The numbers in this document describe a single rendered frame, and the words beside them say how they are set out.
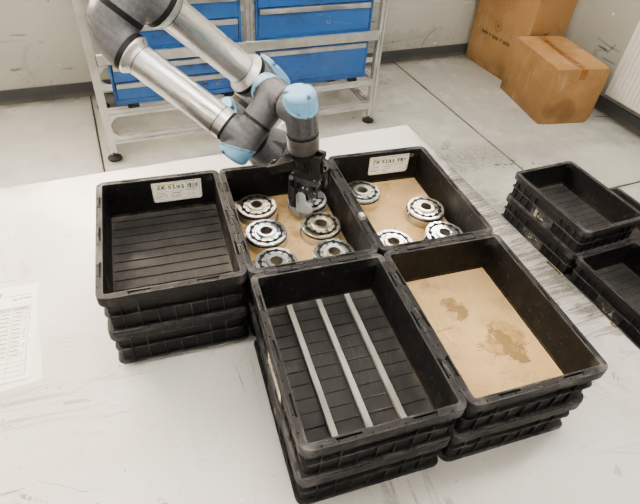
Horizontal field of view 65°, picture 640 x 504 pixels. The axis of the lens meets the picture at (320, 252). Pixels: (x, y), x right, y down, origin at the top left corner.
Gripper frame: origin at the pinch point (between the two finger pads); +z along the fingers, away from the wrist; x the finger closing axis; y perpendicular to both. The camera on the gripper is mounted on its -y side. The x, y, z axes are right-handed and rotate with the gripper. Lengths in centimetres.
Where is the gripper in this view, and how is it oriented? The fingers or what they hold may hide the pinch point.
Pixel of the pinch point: (301, 207)
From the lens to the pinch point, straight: 136.5
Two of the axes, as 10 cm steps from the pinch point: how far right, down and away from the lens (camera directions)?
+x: 4.7, -6.7, 5.7
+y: 8.8, 3.3, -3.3
